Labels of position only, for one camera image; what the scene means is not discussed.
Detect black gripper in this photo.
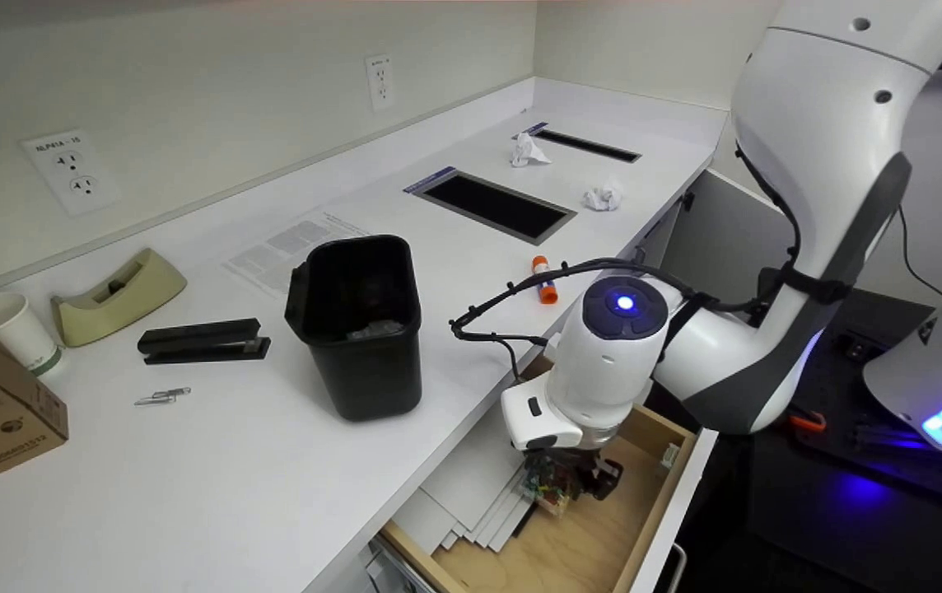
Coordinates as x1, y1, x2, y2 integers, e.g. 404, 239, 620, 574
516, 443, 629, 520

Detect open wooden drawer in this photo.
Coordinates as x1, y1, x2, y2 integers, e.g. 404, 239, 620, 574
362, 357, 724, 593

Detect white paper stack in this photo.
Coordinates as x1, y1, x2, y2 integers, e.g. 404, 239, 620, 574
386, 401, 544, 560

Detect orange glue stick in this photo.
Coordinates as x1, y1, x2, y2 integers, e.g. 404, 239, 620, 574
528, 252, 563, 310

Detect black landfill bin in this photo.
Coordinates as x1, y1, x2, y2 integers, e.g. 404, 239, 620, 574
280, 230, 429, 426

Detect black breadboard robot table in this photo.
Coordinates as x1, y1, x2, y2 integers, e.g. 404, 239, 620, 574
699, 288, 942, 593

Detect white cabinet door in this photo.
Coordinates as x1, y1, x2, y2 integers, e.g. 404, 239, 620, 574
645, 165, 763, 334

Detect printed paper sheet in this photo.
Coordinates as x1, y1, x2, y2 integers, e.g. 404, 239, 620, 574
222, 207, 371, 300

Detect black stapler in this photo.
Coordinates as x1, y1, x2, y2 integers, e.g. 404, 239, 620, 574
131, 317, 274, 369

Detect strip of metal staples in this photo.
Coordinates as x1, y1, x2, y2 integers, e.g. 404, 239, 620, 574
131, 381, 194, 411

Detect beige tape dispenser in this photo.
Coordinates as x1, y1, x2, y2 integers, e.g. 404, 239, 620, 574
46, 243, 192, 353

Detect white paper cup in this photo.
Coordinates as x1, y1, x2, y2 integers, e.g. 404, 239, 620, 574
0, 288, 61, 378

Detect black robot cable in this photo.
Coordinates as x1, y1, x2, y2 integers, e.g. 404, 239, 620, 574
445, 142, 825, 381

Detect black clamp orange handle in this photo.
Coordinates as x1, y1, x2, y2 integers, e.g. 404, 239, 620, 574
784, 406, 834, 437

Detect black hanging cable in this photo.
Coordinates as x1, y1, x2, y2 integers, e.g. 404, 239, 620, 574
894, 200, 942, 303

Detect white double wall outlet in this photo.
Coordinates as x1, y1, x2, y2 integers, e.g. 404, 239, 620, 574
362, 53, 401, 115

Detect white quad wall outlet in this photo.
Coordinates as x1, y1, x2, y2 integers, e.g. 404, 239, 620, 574
22, 125, 126, 218

